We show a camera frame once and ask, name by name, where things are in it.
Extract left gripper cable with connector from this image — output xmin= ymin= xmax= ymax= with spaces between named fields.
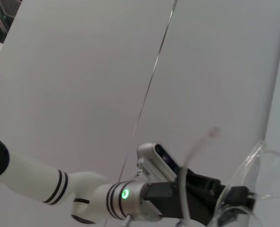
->
xmin=122 ymin=213 xmax=134 ymax=227

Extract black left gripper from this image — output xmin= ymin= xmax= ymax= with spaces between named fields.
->
xmin=143 ymin=167 xmax=257 ymax=227

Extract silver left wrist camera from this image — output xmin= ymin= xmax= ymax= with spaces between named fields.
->
xmin=136 ymin=142 xmax=186 ymax=184

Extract clear white glasses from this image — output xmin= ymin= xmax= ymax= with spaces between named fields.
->
xmin=176 ymin=127 xmax=280 ymax=227

